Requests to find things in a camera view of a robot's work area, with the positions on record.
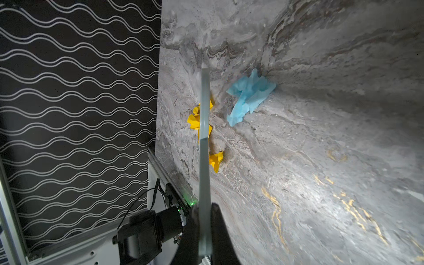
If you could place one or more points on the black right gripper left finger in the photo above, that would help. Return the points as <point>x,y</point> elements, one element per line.
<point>188,250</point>

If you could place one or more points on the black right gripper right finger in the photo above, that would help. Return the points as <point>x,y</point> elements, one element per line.
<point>223,252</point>

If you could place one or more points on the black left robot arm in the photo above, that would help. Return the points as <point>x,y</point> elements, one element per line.
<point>138,242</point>

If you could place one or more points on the yellow paper scrap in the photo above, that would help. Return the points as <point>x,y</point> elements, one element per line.
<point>215,161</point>
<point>194,120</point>

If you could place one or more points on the light blue paper scrap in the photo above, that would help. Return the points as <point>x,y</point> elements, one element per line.
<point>250,92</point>

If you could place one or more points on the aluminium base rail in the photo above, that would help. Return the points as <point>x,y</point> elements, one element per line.
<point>170,190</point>

